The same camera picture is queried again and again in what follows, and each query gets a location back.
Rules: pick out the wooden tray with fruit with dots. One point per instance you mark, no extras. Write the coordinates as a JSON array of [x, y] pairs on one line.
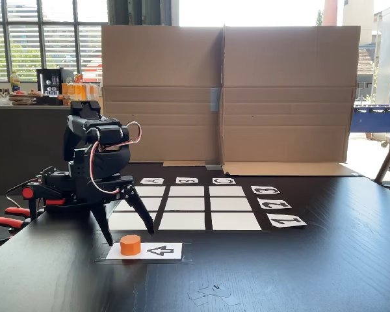
[[22, 97]]

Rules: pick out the black glass-front cabinet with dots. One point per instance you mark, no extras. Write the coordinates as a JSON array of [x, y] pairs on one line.
[[50, 81]]

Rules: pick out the blue foosball table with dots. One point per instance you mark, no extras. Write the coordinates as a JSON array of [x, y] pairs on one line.
[[377, 118]]

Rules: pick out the round orange token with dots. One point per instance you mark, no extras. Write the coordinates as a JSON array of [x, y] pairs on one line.
[[130, 246]]

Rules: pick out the white nine-square grid sheet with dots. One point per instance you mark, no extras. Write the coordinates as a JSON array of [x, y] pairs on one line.
[[208, 208]]

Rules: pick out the paper sheet letter B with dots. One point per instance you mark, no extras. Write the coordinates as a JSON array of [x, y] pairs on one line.
[[187, 180]]

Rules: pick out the paper sheet letter A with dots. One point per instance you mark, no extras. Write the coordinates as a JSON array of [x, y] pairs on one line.
[[152, 181]]

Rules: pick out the paper sheet number 1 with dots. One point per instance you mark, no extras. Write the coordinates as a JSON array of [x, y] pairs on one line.
[[286, 221]]

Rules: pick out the grey tape strip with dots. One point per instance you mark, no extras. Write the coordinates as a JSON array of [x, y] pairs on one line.
[[213, 167], [215, 99]]

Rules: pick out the white arrow paper sheet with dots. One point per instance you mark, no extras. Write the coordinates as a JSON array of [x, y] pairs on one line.
[[162, 251]]

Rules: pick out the dark counter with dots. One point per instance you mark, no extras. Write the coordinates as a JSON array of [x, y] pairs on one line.
[[19, 146]]

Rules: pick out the black clamp with red knob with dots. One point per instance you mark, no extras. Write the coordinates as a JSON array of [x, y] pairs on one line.
[[35, 195]]

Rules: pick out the brown cardboard panel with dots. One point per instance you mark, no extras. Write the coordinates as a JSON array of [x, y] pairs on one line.
[[289, 81], [162, 65]]

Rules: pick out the paper sheet letter C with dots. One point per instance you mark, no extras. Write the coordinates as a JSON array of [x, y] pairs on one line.
[[224, 181]]

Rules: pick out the paper sheet number 2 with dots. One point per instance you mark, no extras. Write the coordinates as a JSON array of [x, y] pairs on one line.
[[274, 204]]

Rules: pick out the yellow bottle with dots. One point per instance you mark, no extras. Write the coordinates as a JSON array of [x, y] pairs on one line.
[[15, 82]]

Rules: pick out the paper sheet number 3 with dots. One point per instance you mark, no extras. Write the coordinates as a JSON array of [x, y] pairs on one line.
[[265, 189]]

